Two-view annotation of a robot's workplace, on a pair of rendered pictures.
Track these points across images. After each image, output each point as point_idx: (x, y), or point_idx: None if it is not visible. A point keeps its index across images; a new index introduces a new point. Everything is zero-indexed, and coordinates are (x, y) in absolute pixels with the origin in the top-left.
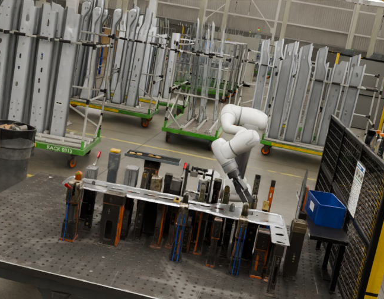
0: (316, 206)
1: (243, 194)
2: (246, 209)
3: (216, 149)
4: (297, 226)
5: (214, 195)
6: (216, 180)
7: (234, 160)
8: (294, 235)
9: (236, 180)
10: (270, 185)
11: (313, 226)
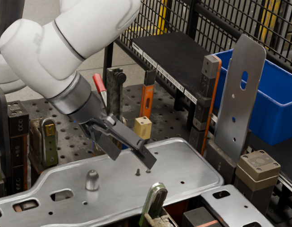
0: (260, 105)
1: (106, 138)
2: (161, 198)
3: (24, 62)
4: (262, 178)
5: (17, 147)
6: (11, 111)
7: (79, 73)
8: (254, 196)
9: (101, 124)
10: (145, 84)
11: (273, 154)
